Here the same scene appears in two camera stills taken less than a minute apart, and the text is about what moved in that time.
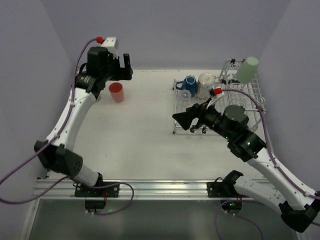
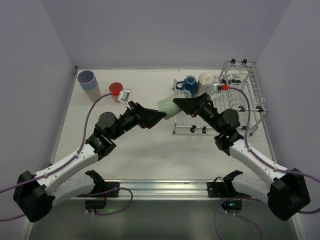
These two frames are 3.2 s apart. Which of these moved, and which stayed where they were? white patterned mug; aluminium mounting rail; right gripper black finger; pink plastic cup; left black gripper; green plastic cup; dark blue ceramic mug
Moved: green plastic cup; left black gripper; right gripper black finger
Stayed: white patterned mug; pink plastic cup; dark blue ceramic mug; aluminium mounting rail
